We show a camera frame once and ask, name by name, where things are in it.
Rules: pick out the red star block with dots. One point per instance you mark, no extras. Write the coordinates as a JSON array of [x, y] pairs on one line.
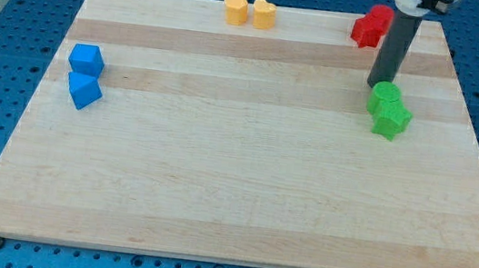
[[368, 31]]

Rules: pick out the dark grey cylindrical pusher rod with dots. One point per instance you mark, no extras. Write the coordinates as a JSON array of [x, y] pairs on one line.
[[394, 48]]

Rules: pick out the blue triangle block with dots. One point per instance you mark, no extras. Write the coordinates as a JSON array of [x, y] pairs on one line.
[[84, 89]]

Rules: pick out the yellow heart block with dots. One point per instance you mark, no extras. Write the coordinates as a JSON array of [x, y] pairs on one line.
[[264, 14]]

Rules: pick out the blue cube block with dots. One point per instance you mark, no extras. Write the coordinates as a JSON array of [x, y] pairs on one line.
[[87, 59]]

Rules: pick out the yellow hexagon block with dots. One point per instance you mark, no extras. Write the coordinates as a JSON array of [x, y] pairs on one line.
[[236, 12]]

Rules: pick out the wooden board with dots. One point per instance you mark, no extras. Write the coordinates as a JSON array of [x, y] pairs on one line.
[[230, 144]]

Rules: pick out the white and black rod mount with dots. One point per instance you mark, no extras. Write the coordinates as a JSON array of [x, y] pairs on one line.
[[423, 7]]

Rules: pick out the red circle block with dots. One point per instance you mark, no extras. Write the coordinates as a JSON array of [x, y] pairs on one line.
[[382, 15]]

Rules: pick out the green circle block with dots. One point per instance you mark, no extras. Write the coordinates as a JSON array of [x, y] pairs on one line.
[[382, 93]]

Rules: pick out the green star block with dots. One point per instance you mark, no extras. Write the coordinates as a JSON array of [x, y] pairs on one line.
[[390, 119]]

